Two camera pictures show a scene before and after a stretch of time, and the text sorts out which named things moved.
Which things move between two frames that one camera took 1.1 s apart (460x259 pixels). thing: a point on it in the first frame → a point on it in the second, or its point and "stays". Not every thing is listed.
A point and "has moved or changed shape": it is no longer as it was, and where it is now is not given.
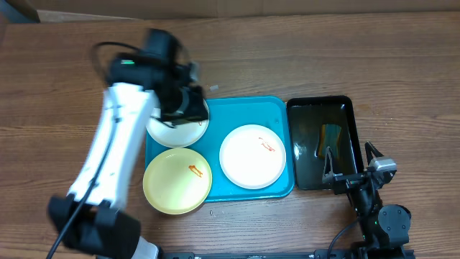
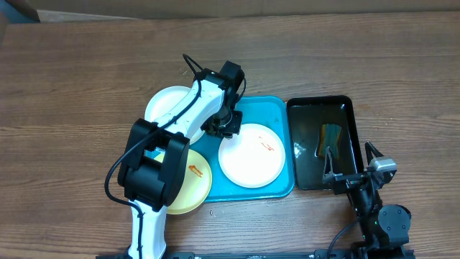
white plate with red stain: x=253 y=157 stays
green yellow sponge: x=329 y=137 stays
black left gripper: x=198 y=111 → x=234 y=129
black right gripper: x=351 y=182 stays
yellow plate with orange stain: x=177 y=181 stays
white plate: x=184 y=135 has moved or changed shape
